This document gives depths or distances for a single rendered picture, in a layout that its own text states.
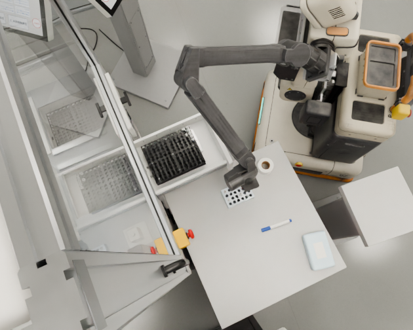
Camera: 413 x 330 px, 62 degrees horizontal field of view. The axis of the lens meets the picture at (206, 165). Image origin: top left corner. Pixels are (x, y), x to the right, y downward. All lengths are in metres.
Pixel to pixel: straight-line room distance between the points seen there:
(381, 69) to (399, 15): 1.51
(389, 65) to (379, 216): 0.67
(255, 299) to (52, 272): 1.28
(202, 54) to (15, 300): 0.86
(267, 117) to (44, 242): 1.96
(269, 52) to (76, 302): 1.01
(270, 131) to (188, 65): 1.19
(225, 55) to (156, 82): 1.51
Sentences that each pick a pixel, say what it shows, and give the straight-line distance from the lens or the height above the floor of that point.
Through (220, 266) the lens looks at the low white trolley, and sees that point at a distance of 1.51.
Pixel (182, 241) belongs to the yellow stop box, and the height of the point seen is 0.91.
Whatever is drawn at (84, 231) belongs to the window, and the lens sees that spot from 0.43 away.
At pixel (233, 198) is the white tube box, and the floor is 0.78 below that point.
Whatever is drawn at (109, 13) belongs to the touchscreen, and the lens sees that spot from 1.73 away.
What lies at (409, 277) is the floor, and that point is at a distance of 2.58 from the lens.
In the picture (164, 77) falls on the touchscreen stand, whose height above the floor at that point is 0.04.
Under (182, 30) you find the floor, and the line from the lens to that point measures 2.83.
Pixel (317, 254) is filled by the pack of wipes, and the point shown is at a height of 0.81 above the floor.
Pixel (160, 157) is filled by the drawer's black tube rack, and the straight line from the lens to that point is 1.48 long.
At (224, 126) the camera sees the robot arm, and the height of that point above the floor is 1.18.
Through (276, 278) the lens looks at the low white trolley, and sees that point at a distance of 1.54.
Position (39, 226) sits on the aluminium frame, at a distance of 0.32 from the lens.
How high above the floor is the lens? 2.27
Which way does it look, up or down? 75 degrees down
